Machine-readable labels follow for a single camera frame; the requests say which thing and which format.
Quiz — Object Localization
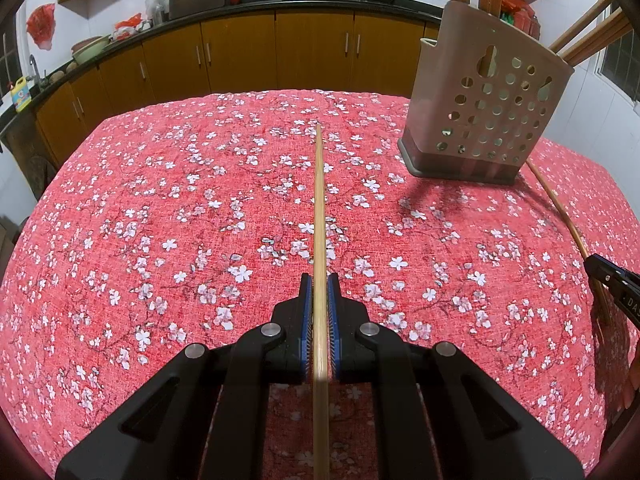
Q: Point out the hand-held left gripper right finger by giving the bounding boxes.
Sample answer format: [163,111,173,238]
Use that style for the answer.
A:
[327,274,585,480]

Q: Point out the hanging red plastic bag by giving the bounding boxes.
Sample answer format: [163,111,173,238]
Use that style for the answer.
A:
[26,2,56,51]

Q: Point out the chopsticks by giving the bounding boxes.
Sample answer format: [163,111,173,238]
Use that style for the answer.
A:
[549,0,615,53]

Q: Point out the red floral tablecloth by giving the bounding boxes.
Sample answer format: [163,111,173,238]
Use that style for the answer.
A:
[0,89,640,480]

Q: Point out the wooden lower kitchen cabinets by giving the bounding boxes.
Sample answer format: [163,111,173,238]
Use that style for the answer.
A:
[32,10,443,166]

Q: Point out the clear plastic bag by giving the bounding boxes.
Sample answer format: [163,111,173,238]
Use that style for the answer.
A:
[145,0,172,26]

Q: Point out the beige perforated chopstick holder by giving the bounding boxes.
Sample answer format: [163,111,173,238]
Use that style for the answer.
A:
[397,0,575,186]

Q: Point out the black kitchen countertop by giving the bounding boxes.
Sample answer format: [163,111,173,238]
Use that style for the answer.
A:
[0,0,446,136]

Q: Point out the yellow detergent bottle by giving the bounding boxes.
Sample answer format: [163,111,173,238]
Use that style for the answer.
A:
[11,76,32,113]

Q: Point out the window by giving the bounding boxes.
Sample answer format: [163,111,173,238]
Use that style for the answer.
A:
[597,35,640,111]

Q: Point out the red and white plastic bag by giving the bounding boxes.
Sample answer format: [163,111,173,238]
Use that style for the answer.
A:
[112,12,146,41]

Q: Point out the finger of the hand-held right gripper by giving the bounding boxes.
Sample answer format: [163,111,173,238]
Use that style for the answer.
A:
[582,254,640,331]

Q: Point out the red packages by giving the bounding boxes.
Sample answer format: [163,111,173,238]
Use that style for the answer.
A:
[500,0,542,38]

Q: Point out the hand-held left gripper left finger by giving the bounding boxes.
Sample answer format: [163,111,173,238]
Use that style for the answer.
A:
[55,274,313,480]

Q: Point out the person's right hand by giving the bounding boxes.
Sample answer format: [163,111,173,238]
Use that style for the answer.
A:
[622,357,640,408]

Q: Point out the green basin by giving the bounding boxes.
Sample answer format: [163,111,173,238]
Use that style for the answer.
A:
[70,35,112,65]

